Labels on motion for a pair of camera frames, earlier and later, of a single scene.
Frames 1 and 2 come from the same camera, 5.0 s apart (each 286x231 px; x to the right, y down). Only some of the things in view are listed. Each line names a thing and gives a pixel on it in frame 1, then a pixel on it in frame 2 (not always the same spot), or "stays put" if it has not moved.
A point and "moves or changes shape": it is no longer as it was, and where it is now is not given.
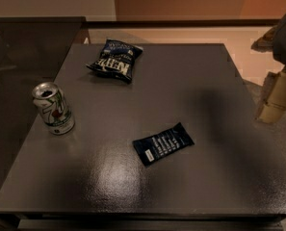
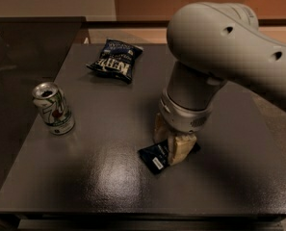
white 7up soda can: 53,108 stays put
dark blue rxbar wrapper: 162,144 moves or changes shape
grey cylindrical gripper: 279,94 to 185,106
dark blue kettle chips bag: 117,59 stays put
